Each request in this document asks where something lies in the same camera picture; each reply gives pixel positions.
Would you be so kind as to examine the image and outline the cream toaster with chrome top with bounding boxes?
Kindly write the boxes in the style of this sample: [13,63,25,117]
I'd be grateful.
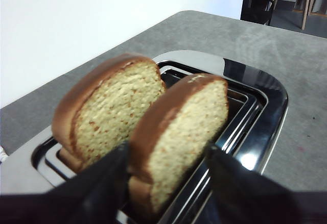
[0,50,289,224]

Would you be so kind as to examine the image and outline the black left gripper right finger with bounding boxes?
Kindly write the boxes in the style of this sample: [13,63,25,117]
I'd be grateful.
[205,146,327,224]

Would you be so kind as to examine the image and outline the light wooden chair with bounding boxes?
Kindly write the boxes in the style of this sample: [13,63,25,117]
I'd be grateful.
[271,0,327,30]

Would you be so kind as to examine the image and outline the large toasted bread slice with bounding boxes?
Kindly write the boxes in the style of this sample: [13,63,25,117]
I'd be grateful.
[127,72,229,220]

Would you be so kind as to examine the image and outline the black metal stand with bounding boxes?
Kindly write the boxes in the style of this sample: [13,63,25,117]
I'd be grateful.
[241,0,276,26]

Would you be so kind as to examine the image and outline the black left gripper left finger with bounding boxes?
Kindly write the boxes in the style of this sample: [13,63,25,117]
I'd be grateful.
[0,141,130,224]

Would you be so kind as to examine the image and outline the small toasted bread slice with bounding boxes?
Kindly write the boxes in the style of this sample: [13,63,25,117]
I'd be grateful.
[52,53,167,173]

